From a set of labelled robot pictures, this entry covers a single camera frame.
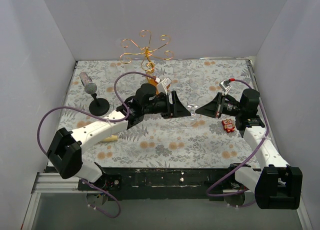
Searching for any red owl toy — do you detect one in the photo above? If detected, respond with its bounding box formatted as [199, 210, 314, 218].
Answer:
[221, 118, 236, 133]

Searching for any clear wine glass back centre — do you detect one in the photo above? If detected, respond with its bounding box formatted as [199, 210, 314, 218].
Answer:
[171, 59, 188, 90]

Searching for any microphone on black stand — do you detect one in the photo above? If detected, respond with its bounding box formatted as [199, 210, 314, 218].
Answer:
[79, 72, 110, 117]

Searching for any wooden pestle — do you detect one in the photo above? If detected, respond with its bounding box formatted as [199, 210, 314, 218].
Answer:
[100, 135, 118, 143]

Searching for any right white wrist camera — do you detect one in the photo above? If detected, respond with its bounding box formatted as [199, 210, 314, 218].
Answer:
[219, 79, 232, 95]

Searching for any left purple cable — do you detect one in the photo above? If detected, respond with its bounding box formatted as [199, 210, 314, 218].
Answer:
[36, 71, 161, 219]

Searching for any floral patterned table mat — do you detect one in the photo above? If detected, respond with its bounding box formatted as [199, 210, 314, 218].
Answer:
[58, 59, 253, 168]

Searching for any ribbed clear wine glass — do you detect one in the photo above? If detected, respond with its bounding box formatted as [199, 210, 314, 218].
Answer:
[116, 38, 135, 72]

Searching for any gold wire wine glass rack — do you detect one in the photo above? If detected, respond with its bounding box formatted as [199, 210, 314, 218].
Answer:
[129, 30, 174, 87]

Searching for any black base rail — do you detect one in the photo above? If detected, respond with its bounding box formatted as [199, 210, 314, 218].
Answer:
[93, 167, 229, 201]

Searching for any round clear wine glass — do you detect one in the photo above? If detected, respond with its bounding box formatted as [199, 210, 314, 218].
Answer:
[184, 103, 200, 127]

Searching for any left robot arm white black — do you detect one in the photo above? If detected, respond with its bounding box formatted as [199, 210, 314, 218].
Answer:
[46, 83, 191, 190]

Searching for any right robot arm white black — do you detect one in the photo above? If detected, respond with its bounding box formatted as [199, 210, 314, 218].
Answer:
[195, 88, 303, 210]

